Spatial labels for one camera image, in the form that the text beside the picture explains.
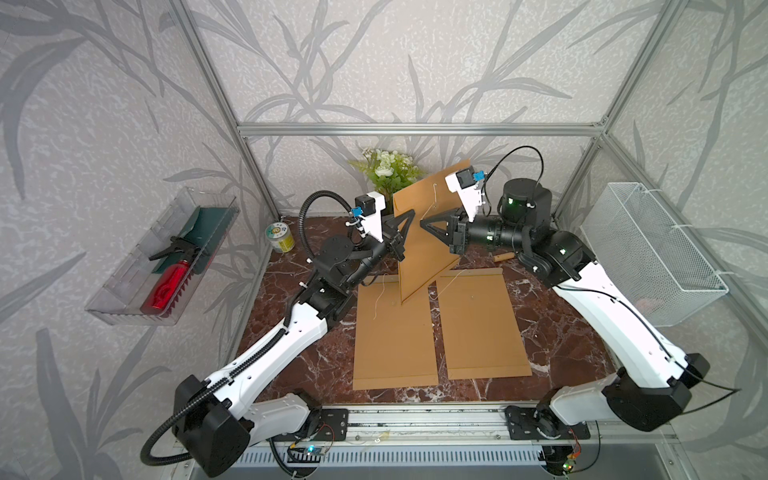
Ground brown file bag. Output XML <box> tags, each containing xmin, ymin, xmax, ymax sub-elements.
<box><xmin>437</xmin><ymin>268</ymin><xmax>532</xmax><ymax>380</ymax></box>
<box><xmin>353</xmin><ymin>275</ymin><xmax>438</xmax><ymax>390</ymax></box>
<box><xmin>393</xmin><ymin>160</ymin><xmax>470</xmax><ymax>303</ymax></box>

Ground white file bag string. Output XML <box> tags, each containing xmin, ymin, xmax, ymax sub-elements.
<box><xmin>373</xmin><ymin>281</ymin><xmax>391</xmax><ymax>325</ymax></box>

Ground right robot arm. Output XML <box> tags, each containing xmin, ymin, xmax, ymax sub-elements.
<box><xmin>420</xmin><ymin>166</ymin><xmax>710</xmax><ymax>439</ymax></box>

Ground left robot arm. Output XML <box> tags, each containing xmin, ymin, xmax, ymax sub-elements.
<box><xmin>139</xmin><ymin>190</ymin><xmax>415</xmax><ymax>477</ymax></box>

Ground green garden fork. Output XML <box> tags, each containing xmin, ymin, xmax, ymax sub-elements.
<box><xmin>493</xmin><ymin>252</ymin><xmax>516</xmax><ymax>263</ymax></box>

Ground green plant white flowers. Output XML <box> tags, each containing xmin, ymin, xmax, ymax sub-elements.
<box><xmin>349</xmin><ymin>148</ymin><xmax>426</xmax><ymax>201</ymax></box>

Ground dark green cloth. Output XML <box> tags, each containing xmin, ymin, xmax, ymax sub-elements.
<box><xmin>149</xmin><ymin>207</ymin><xmax>238</xmax><ymax>275</ymax></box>

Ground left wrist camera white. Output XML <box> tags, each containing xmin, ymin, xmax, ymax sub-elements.
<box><xmin>346</xmin><ymin>191</ymin><xmax>386</xmax><ymax>243</ymax></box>

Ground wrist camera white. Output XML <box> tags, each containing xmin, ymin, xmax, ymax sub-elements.
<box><xmin>346</xmin><ymin>191</ymin><xmax>386</xmax><ymax>243</ymax></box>
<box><xmin>445</xmin><ymin>166</ymin><xmax>486</xmax><ymax>222</ymax></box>

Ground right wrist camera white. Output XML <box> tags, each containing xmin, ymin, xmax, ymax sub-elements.
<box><xmin>445</xmin><ymin>166</ymin><xmax>486</xmax><ymax>222</ymax></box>

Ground white wire mesh basket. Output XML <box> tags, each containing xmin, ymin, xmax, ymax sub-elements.
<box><xmin>581</xmin><ymin>182</ymin><xmax>729</xmax><ymax>327</ymax></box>

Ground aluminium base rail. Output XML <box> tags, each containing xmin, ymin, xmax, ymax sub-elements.
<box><xmin>173</xmin><ymin>403</ymin><xmax>670</xmax><ymax>448</ymax></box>

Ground clear plastic wall tray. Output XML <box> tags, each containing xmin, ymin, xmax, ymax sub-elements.
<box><xmin>85</xmin><ymin>187</ymin><xmax>240</xmax><ymax>326</ymax></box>

